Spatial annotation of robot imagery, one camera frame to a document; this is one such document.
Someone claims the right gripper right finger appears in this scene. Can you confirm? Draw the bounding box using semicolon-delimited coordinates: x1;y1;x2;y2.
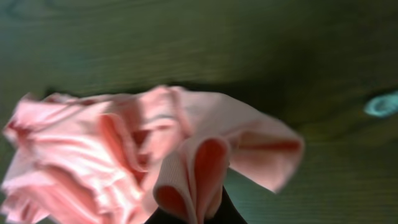
205;187;248;224

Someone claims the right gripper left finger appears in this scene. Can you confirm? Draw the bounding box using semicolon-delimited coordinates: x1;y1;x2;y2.
144;208;187;224

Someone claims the coral pink t-shirt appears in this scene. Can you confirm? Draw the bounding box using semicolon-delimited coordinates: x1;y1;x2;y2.
1;86;304;223

